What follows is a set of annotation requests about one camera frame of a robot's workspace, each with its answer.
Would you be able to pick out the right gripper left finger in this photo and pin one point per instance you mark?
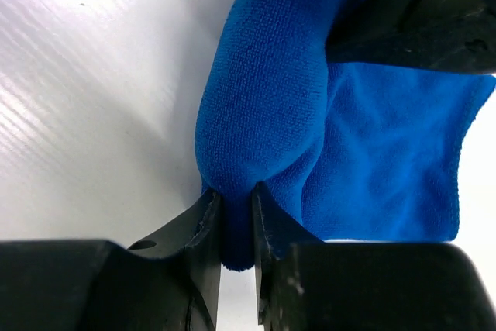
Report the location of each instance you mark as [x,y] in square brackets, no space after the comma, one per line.
[168,280]

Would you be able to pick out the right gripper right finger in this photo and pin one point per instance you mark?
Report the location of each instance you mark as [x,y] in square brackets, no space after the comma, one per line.
[304,283]

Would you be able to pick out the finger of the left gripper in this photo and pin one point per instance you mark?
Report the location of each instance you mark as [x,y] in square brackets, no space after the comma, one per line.
[455,36]

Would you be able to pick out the blue towel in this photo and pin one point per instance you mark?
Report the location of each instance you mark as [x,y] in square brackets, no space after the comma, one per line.
[351,151]

